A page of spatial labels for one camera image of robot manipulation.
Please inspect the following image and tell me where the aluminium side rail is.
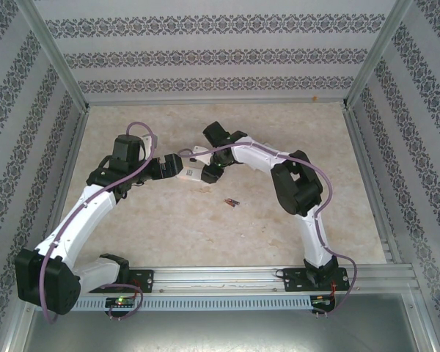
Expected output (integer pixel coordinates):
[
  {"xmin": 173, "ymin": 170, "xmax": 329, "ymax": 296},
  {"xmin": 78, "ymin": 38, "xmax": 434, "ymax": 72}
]
[
  {"xmin": 40, "ymin": 109, "xmax": 91, "ymax": 250},
  {"xmin": 342, "ymin": 106, "xmax": 404, "ymax": 265}
]

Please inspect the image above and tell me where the aluminium back rail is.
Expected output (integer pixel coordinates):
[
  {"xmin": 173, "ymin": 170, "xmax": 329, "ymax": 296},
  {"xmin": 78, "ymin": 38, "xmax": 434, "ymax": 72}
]
[{"xmin": 86, "ymin": 95, "xmax": 349, "ymax": 108}]

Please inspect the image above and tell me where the grey sheet metal panel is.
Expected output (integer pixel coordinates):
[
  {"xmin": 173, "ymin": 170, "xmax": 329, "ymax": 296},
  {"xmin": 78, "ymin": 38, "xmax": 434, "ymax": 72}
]
[{"xmin": 21, "ymin": 293, "xmax": 437, "ymax": 352}]

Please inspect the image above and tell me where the aluminium frame post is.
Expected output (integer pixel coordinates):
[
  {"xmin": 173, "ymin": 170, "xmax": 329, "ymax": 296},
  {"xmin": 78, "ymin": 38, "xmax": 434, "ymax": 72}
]
[
  {"xmin": 16, "ymin": 0, "xmax": 91, "ymax": 113},
  {"xmin": 342, "ymin": 0, "xmax": 415, "ymax": 111}
]

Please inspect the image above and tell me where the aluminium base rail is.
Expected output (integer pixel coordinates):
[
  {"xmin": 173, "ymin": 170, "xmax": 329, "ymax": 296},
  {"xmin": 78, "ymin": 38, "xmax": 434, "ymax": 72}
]
[{"xmin": 152, "ymin": 265, "xmax": 418, "ymax": 294}]

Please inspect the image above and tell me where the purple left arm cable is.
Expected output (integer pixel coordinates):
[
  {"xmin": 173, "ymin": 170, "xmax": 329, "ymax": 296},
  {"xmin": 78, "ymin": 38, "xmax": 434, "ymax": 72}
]
[{"xmin": 40, "ymin": 122, "xmax": 159, "ymax": 323}]

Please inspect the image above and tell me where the white remote control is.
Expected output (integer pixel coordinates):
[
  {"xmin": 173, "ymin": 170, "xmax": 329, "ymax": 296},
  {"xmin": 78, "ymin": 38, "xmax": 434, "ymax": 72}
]
[{"xmin": 175, "ymin": 165, "xmax": 205, "ymax": 183}]

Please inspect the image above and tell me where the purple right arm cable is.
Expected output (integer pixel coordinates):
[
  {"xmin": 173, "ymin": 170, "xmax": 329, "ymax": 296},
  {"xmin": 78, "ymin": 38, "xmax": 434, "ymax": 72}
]
[{"xmin": 177, "ymin": 142, "xmax": 360, "ymax": 320}]

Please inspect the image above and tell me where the grey slotted cable duct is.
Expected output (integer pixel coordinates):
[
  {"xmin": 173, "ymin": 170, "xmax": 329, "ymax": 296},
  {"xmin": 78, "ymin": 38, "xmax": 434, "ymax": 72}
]
[{"xmin": 73, "ymin": 296, "xmax": 312, "ymax": 313}]

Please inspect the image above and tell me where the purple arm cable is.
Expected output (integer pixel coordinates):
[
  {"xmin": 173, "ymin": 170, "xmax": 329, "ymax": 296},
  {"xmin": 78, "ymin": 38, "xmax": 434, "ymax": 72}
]
[
  {"xmin": 40, "ymin": 122, "xmax": 159, "ymax": 323},
  {"xmin": 177, "ymin": 142, "xmax": 360, "ymax": 320}
]

